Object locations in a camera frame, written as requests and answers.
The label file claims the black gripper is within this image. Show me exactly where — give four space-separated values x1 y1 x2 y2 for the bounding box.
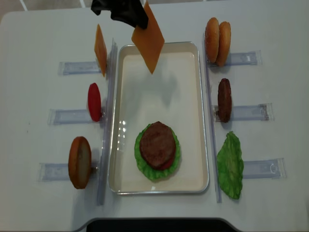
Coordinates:
91 0 148 29

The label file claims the orange cheese slice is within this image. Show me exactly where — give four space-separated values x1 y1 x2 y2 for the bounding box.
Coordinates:
94 24 107 77
131 1 165 74

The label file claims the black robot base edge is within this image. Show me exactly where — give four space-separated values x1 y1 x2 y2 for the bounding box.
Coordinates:
86 219 235 232

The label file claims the clear cheese holder strip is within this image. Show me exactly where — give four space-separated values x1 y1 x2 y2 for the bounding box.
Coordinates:
58 61 101 75

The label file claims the red upright tomato slice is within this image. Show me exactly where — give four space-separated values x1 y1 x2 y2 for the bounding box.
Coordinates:
87 83 102 122

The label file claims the brown upright meat patty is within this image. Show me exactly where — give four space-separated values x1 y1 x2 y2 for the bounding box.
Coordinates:
218 78 232 123

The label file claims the brown meat patty on stack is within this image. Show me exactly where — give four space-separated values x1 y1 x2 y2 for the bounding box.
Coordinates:
140 121 176 170

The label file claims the clear tomato holder strip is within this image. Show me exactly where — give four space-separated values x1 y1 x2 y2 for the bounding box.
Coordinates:
47 109 105 126

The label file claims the red tomato slice on stack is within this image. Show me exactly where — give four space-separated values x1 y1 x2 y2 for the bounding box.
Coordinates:
159 158 174 170

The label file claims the green lettuce leaf on stack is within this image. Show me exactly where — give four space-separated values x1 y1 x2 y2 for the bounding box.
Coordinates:
134 124 181 181

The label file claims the green upright lettuce leaf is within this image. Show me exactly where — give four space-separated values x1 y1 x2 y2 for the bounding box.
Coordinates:
217 131 244 200

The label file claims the clear lettuce holder strip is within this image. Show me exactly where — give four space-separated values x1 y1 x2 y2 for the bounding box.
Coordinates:
243 158 286 179

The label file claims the sesame bun top upright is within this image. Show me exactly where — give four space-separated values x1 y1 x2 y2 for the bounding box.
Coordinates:
205 17 219 63

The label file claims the plain bun slice upright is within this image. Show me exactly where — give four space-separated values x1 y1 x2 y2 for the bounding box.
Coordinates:
216 21 231 67

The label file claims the white rectangular metal tray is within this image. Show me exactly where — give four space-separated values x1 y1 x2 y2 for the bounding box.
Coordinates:
108 42 209 195

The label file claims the clear right bun holder strip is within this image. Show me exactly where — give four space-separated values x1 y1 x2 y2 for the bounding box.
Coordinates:
206 50 262 68

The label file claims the clear bun holder strip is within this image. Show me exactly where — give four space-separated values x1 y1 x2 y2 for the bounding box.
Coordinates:
39 161 100 182
206 50 262 68

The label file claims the upright bun slice left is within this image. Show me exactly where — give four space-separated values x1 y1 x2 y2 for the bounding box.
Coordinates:
68 136 92 189

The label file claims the clear patty holder strip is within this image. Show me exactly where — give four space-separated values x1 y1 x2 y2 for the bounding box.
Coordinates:
212 103 275 122

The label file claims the clear left bun holder strip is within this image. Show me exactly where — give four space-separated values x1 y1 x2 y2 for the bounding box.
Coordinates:
39 161 100 182

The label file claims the clear left long acrylic rail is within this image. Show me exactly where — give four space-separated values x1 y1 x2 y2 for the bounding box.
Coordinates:
97 41 118 205

